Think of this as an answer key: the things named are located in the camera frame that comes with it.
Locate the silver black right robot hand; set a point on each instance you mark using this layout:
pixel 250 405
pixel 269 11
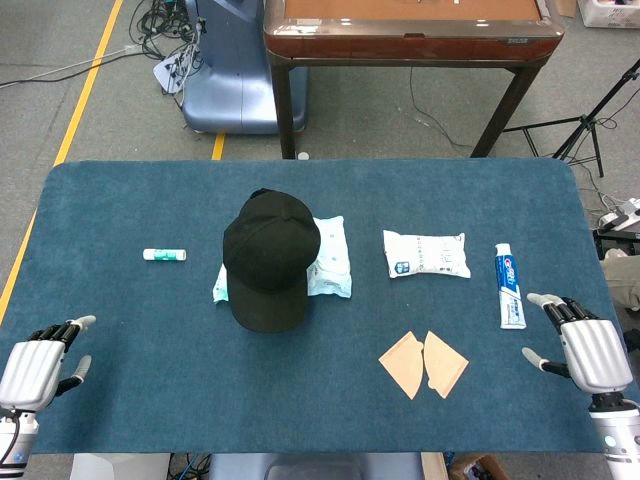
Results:
pixel 595 355

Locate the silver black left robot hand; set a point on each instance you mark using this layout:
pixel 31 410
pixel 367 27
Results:
pixel 30 365

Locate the black baseball cap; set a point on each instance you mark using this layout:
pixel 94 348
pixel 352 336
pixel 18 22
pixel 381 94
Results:
pixel 270 255

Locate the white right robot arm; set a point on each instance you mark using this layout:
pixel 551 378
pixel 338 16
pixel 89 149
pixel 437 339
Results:
pixel 617 440

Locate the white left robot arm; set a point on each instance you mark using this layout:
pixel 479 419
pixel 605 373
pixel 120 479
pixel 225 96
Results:
pixel 15 445

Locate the blue white toothpaste tube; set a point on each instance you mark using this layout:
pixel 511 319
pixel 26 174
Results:
pixel 510 290

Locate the blue felt table mat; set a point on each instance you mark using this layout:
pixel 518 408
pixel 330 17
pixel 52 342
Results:
pixel 150 390

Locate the white power strip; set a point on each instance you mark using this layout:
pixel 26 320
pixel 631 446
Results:
pixel 620 215

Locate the tan paper coffee filter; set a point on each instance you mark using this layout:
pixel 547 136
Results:
pixel 445 365
pixel 402 367

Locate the small open cardboard box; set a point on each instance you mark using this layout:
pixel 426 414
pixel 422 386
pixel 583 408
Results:
pixel 477 469

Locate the white green glue stick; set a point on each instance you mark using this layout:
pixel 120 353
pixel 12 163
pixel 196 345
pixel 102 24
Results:
pixel 165 255

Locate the white plastic pouch blue label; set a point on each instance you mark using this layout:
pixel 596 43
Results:
pixel 425 255

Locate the green wet wipes pack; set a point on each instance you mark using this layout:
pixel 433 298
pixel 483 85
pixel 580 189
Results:
pixel 220 290

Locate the black tripod stand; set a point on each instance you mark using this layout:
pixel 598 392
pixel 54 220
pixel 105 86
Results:
pixel 582 130

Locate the light blue wet wipes pack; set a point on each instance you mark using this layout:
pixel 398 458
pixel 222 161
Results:
pixel 332 260

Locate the grey robot torso base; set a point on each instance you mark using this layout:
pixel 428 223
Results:
pixel 315 467

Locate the blue grey machine base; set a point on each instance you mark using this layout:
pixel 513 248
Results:
pixel 230 75

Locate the brown mahjong table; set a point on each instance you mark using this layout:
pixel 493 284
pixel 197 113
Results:
pixel 410 35

